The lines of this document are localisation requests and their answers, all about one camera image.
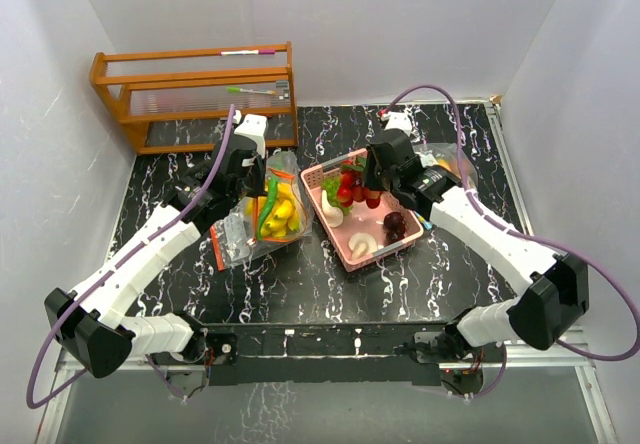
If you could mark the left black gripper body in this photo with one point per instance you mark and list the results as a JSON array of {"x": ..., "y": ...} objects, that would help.
[{"x": 254, "y": 185}]

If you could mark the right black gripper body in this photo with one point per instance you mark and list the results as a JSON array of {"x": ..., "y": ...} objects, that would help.
[{"x": 376, "y": 179}]

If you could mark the green chili pepper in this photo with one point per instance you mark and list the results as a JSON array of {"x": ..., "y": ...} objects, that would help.
[{"x": 265, "y": 215}]

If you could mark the strawberry bunch with leaves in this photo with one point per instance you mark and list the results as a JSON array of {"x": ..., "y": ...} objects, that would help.
[{"x": 351, "y": 186}]

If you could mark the blue zipper clear bag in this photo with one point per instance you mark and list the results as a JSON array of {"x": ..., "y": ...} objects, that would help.
[{"x": 437, "y": 171}]

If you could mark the red zipper clear bag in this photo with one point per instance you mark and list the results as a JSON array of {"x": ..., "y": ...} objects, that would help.
[
  {"x": 233, "y": 241},
  {"x": 283, "y": 165}
]

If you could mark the yellow banana bunch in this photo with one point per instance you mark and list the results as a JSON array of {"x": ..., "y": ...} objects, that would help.
[{"x": 286, "y": 222}]

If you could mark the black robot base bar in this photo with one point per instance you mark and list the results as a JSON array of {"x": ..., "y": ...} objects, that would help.
[{"x": 417, "y": 353}]

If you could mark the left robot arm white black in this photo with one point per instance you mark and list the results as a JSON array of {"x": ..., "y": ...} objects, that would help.
[{"x": 91, "y": 321}]

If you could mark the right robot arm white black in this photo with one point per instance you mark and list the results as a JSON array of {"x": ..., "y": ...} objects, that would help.
[{"x": 551, "y": 290}]

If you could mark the dark red plum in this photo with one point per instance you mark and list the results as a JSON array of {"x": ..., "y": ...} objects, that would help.
[{"x": 394, "y": 222}]

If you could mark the green grape bunch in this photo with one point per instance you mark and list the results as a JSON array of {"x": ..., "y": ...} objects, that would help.
[{"x": 331, "y": 186}]

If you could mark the pink plastic basket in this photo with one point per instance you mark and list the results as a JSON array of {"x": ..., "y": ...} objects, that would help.
[{"x": 361, "y": 219}]

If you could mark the wooden shelf rack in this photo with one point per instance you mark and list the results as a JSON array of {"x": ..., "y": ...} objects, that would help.
[{"x": 141, "y": 90}]

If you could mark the pink white marker pen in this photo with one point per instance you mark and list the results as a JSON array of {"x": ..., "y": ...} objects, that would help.
[{"x": 248, "y": 52}]

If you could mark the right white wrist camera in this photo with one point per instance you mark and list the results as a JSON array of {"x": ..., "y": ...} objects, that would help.
[{"x": 396, "y": 120}]

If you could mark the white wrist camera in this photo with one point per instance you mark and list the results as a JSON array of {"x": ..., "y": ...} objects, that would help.
[
  {"x": 396, "y": 120},
  {"x": 254, "y": 127}
]

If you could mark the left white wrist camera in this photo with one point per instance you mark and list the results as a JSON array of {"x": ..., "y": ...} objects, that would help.
[{"x": 254, "y": 127}]

